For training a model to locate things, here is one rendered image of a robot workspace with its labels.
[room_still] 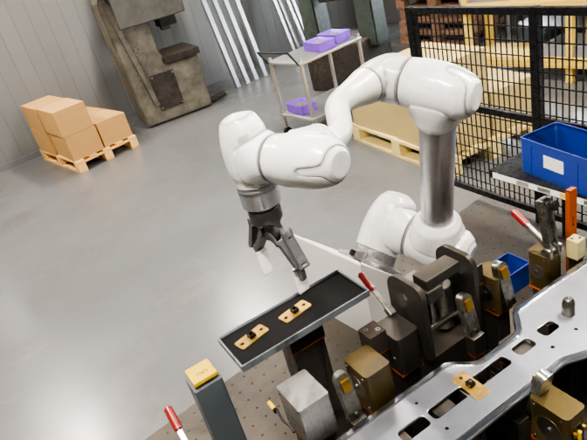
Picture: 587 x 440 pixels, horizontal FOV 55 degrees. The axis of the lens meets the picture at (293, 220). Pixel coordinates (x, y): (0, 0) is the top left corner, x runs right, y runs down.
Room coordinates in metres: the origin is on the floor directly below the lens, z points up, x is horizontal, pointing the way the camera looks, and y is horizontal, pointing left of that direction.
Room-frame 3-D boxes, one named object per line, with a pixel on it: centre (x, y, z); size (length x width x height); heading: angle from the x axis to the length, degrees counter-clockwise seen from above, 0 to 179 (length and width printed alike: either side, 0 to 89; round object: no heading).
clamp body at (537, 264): (1.26, -0.64, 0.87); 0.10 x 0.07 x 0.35; 24
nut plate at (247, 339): (1.08, 0.17, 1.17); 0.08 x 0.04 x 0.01; 126
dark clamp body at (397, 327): (1.08, -0.17, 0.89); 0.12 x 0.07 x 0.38; 24
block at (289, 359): (1.11, 0.06, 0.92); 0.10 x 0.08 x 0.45; 114
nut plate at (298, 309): (1.13, 0.06, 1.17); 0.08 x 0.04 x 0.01; 124
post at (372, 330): (1.06, -0.11, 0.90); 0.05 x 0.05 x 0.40; 24
